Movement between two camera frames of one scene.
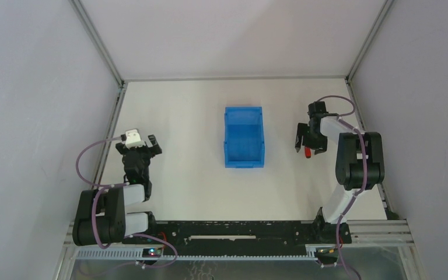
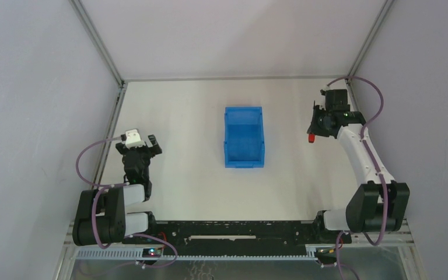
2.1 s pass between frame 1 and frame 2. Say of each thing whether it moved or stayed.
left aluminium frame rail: stayed
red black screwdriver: moved
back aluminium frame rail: stayed
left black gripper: stayed
